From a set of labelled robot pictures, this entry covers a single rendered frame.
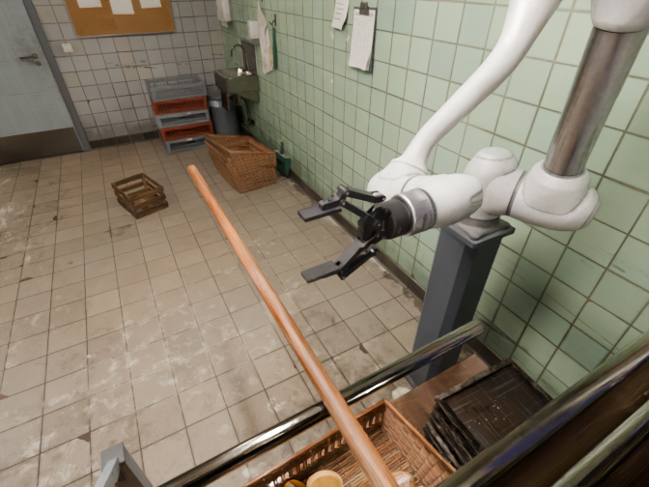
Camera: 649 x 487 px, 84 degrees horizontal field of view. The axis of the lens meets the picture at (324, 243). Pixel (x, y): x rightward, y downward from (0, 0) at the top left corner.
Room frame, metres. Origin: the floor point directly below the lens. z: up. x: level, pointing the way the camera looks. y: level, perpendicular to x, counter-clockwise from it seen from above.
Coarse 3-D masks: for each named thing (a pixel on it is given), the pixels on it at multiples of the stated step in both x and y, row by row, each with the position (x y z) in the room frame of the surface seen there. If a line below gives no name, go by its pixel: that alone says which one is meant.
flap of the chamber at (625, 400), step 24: (648, 360) 0.22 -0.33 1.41; (624, 384) 0.20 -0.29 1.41; (648, 384) 0.20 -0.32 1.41; (600, 408) 0.17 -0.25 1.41; (624, 408) 0.17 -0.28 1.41; (576, 432) 0.15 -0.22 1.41; (600, 432) 0.15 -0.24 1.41; (528, 456) 0.13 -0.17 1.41; (552, 456) 0.13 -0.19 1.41; (576, 456) 0.13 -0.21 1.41; (648, 456) 0.14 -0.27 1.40; (504, 480) 0.11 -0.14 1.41; (528, 480) 0.11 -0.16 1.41; (552, 480) 0.12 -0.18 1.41; (624, 480) 0.12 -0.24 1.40; (648, 480) 0.12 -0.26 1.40
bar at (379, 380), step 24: (456, 336) 0.44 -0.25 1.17; (408, 360) 0.39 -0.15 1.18; (432, 360) 0.40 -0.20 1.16; (360, 384) 0.34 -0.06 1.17; (384, 384) 0.35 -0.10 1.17; (312, 408) 0.30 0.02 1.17; (264, 432) 0.26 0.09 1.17; (288, 432) 0.26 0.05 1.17; (120, 456) 0.32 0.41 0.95; (216, 456) 0.23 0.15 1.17; (240, 456) 0.23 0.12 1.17; (120, 480) 0.29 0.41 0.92; (144, 480) 0.33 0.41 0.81; (168, 480) 0.20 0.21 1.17; (192, 480) 0.20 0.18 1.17
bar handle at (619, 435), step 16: (640, 416) 0.14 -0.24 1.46; (624, 432) 0.13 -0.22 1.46; (640, 432) 0.13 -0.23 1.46; (592, 448) 0.12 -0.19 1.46; (608, 448) 0.11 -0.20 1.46; (624, 448) 0.12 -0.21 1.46; (576, 464) 0.11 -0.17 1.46; (592, 464) 0.10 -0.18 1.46; (608, 464) 0.11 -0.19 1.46; (560, 480) 0.10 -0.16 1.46; (576, 480) 0.10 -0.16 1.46; (592, 480) 0.10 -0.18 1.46
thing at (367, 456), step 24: (192, 168) 1.12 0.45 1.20; (216, 216) 0.83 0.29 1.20; (240, 240) 0.72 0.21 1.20; (264, 288) 0.54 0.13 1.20; (288, 312) 0.48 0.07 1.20; (288, 336) 0.42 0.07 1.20; (312, 360) 0.37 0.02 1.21; (312, 384) 0.33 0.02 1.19; (336, 408) 0.28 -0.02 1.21; (360, 432) 0.25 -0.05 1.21; (360, 456) 0.22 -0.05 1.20; (384, 480) 0.19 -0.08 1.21
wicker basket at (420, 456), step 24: (384, 408) 0.56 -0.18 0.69; (336, 432) 0.47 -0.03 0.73; (384, 432) 0.54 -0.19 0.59; (408, 432) 0.48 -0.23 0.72; (312, 456) 0.44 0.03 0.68; (336, 456) 0.47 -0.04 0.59; (384, 456) 0.47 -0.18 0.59; (408, 456) 0.46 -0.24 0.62; (432, 456) 0.40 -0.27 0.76; (264, 480) 0.36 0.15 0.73; (288, 480) 0.40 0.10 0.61; (360, 480) 0.41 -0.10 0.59; (432, 480) 0.38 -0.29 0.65
